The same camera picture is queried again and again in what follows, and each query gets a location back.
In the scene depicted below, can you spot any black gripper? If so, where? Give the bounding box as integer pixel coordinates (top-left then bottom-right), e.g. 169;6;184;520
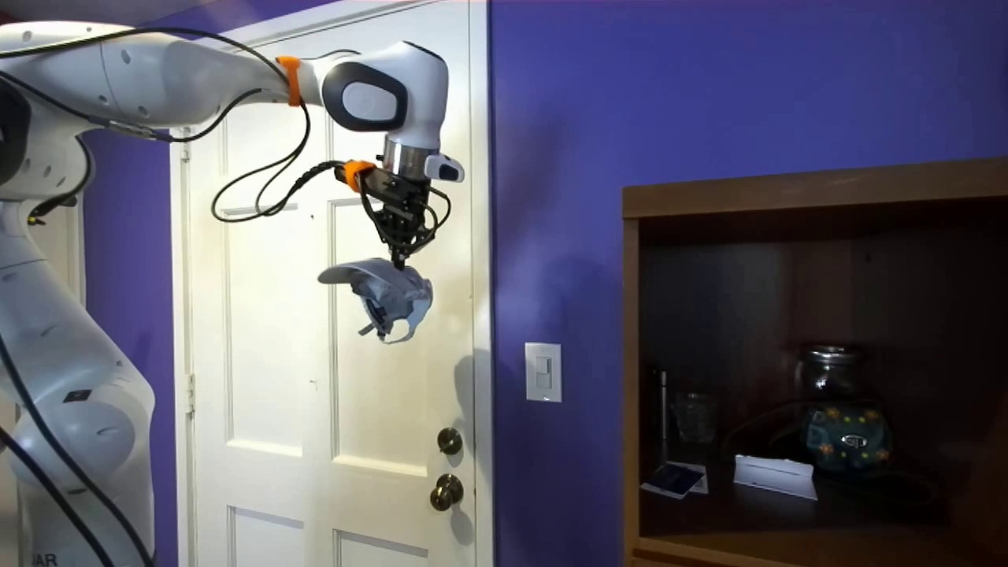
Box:
360;171;452;266

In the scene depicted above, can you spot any light blue cap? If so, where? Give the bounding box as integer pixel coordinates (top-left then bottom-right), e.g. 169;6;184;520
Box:
319;257;434;344

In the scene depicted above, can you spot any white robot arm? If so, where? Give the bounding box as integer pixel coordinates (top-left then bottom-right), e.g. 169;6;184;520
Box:
0;18;463;567

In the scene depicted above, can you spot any white panel door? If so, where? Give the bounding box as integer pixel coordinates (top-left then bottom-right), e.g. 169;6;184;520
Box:
172;0;491;567

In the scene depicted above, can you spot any dark door knob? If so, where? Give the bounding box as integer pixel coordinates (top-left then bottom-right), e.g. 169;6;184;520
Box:
429;473;463;509

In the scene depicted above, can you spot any dark deadbolt lock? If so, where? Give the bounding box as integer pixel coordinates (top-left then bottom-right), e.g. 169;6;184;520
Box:
434;427;463;457

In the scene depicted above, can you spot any clear drinking glass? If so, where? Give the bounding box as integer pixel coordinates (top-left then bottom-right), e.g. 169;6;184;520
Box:
672;391;715;443

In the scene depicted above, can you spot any small dark book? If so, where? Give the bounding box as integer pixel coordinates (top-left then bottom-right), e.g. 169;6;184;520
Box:
642;463;705;501

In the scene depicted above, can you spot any dark wooden cabinet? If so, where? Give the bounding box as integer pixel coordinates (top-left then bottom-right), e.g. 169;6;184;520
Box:
619;157;1008;567

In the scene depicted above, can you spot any white card on shelf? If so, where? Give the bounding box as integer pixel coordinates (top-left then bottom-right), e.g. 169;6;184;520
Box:
734;452;816;501

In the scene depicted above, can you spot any white light switch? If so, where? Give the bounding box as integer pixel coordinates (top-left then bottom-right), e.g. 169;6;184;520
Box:
523;344;560;402

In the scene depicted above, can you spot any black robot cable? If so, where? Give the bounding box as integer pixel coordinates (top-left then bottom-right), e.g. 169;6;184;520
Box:
0;26;364;567

